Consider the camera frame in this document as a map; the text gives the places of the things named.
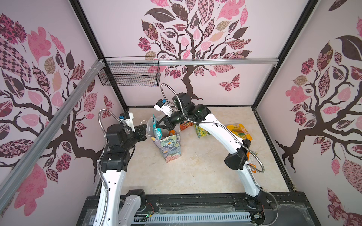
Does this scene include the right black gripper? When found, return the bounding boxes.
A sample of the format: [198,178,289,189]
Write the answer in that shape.
[155,112,187,132]

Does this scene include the orange chip snack bag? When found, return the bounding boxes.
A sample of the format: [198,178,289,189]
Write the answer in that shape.
[180,121,194,131]

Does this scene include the teal snack bag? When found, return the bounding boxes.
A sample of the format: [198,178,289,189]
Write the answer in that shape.
[152,115,162,140]

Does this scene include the light green snack bag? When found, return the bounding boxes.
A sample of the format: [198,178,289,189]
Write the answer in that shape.
[194,124,210,138]

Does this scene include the patterned paper bag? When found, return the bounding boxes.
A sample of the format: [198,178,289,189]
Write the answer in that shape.
[141,115,181,163]

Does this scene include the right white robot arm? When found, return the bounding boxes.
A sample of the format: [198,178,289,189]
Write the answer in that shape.
[154,93,266,209]

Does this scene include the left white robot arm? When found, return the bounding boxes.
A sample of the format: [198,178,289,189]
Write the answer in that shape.
[93,123,147,226]

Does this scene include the yellow corn snack bag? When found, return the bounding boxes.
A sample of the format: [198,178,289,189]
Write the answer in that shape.
[226,124,253,141]

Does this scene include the orange snack bag right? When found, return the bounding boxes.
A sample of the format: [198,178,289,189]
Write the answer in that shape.
[247,152,257,168]

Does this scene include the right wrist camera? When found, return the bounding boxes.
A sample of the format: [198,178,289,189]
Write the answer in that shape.
[154,99,173,117]

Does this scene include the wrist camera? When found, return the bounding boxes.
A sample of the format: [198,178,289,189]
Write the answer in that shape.
[154,99,173,117]
[119,112,135,132]

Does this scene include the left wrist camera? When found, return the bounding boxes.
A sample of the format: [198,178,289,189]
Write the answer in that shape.
[119,112,135,132]

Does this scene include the black wire basket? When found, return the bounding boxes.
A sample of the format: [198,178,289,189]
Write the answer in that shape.
[98,56,161,87]

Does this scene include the rear aluminium rail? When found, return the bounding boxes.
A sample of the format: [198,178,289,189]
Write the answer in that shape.
[106,57,279,66]

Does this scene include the aluminium rail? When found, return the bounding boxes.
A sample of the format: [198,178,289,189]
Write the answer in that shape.
[1,59,105,211]
[106,57,279,66]

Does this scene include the white slotted cable duct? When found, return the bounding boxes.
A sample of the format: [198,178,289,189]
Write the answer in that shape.
[89,212,252,225]

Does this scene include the right metal cable conduit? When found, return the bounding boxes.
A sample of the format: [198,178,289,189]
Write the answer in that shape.
[160,83,279,226]

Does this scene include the black base frame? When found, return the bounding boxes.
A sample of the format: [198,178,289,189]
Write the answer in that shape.
[76,192,321,226]

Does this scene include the left aluminium rail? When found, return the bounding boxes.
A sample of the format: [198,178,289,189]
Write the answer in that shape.
[1,59,105,211]

